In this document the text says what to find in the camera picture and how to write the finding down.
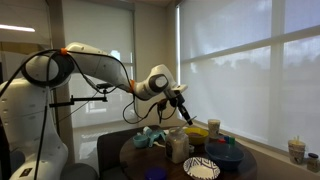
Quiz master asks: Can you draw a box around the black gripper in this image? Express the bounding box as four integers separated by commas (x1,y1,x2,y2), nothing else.
169,90,193,125

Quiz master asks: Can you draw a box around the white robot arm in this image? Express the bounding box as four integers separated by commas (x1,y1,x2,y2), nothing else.
0,42,191,180

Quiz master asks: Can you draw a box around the yellow bowl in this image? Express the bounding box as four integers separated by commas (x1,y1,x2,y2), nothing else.
184,127,208,145

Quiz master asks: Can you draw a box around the patterned paper cup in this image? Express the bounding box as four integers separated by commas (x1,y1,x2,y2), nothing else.
208,119,220,139

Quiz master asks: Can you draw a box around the large teal measuring cup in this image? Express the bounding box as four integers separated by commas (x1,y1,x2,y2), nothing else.
147,130,166,147

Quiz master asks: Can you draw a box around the glass jar with white powder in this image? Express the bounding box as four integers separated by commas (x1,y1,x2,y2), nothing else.
165,127,189,164

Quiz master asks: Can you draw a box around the red toy block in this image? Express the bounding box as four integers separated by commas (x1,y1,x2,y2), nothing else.
218,138,226,143

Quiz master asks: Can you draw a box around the blue toy block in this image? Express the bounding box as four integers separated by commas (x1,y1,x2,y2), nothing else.
224,136,229,143

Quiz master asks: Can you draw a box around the medium teal measuring cup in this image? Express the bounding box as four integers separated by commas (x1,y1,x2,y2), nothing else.
133,135,149,148

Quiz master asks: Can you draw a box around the white patterned bowl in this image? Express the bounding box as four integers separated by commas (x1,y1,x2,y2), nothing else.
183,157,220,180

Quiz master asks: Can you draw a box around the purple round lid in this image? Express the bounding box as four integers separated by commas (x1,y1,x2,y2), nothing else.
144,167,167,180

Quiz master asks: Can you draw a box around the cup on window sill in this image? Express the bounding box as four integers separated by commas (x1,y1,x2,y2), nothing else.
288,136,306,164

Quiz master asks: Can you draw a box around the small jar on sill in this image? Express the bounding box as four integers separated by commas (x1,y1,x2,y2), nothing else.
307,153,319,172

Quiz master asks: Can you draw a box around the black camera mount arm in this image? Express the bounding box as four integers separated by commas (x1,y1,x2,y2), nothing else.
49,96,107,108

